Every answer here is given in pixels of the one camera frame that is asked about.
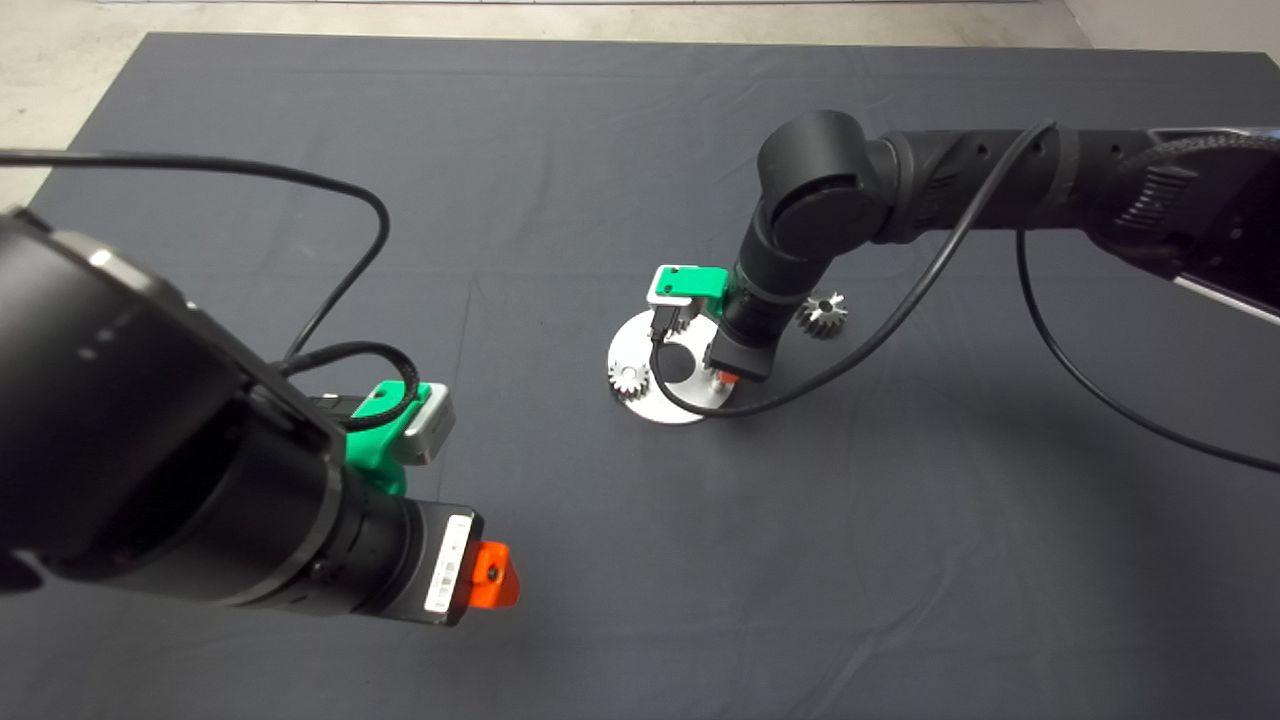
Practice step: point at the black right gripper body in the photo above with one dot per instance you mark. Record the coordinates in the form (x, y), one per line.
(742, 358)

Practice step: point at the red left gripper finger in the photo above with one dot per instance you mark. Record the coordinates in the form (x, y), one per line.
(493, 575)

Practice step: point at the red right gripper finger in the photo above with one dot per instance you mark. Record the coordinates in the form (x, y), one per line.
(724, 379)

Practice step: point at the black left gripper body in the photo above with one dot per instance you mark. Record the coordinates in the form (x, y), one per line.
(440, 565)

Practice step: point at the larger steel gear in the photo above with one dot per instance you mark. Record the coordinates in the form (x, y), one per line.
(826, 318)

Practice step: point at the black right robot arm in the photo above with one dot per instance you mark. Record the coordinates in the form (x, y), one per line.
(820, 190)

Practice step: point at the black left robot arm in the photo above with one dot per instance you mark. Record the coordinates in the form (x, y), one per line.
(160, 460)

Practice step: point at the small steel gear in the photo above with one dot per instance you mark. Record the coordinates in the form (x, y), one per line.
(629, 381)
(692, 322)

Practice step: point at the round metal plate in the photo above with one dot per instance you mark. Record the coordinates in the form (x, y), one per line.
(640, 345)

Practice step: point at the dark grey table cloth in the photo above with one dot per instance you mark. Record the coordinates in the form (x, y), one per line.
(640, 600)

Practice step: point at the green right camera mount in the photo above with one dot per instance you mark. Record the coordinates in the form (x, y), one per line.
(695, 283)

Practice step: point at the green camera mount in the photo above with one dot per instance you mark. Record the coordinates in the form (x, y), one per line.
(695, 283)
(375, 450)

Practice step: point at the silver right camera box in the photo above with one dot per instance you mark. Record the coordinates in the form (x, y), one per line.
(668, 296)

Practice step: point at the silver camera box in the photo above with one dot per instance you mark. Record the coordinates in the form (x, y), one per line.
(668, 296)
(428, 425)

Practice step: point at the green left camera mount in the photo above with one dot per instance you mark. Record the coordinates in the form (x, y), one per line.
(375, 450)

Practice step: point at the silver left camera box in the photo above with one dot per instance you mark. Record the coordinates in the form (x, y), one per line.
(428, 425)

